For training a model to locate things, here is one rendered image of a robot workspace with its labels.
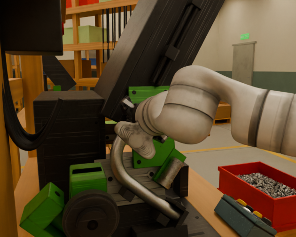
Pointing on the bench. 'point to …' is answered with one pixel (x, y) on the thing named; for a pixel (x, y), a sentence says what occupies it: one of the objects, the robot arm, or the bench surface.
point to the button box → (242, 219)
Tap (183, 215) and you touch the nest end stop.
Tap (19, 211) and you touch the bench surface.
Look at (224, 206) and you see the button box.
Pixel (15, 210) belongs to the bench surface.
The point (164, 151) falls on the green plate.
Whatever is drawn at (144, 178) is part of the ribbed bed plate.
